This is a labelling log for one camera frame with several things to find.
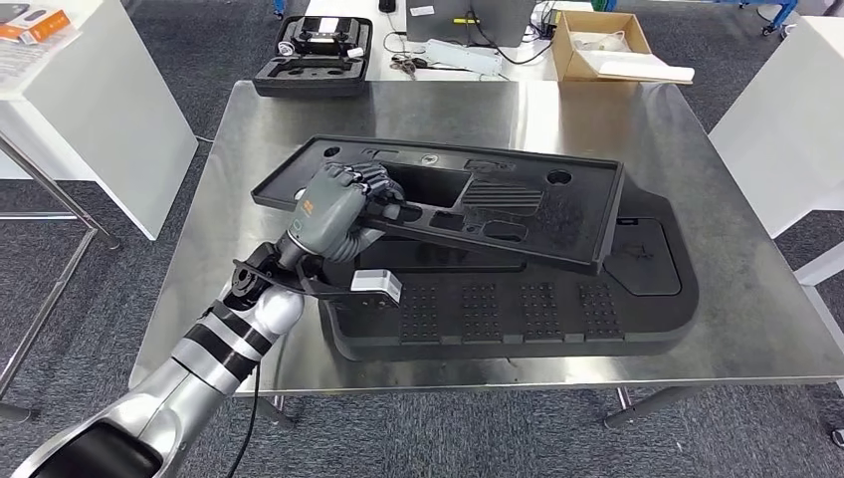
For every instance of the white power strip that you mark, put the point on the white power strip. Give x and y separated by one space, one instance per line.
461 56

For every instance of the blue metal shelf rack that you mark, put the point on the blue metal shelf rack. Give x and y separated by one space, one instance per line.
781 10

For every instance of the printed paper sheets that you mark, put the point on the printed paper sheets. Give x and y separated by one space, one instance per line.
26 63

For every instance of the stainless steel workbench table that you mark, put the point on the stainless steel workbench table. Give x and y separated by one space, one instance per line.
264 132

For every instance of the open cardboard box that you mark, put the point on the open cardboard box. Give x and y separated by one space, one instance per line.
564 59

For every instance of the white sheet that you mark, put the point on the white sheet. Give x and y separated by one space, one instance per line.
639 66

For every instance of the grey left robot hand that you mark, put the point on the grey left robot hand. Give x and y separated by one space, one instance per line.
330 211

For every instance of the black foam equipment case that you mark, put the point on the black foam equipment case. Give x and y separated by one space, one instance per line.
310 82

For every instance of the white frame table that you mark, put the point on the white frame table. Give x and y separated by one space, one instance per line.
821 270

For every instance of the large black moulded panel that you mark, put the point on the large black moulded panel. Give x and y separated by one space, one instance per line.
527 330

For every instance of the black computer mouse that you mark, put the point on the black computer mouse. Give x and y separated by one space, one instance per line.
387 6

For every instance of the black plastic panel with cutouts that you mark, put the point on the black plastic panel with cutouts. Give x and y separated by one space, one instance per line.
567 218

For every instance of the orange product box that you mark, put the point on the orange product box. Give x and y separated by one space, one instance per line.
49 23

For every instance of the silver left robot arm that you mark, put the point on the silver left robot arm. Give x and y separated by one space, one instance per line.
198 369

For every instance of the black device with white label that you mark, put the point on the black device with white label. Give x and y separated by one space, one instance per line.
323 43

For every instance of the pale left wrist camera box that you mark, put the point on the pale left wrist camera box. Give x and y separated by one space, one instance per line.
376 284

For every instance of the white desk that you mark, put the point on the white desk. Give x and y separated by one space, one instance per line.
527 74
778 132
112 119

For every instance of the steel table with tube legs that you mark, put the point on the steel table with tube legs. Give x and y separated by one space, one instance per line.
66 198

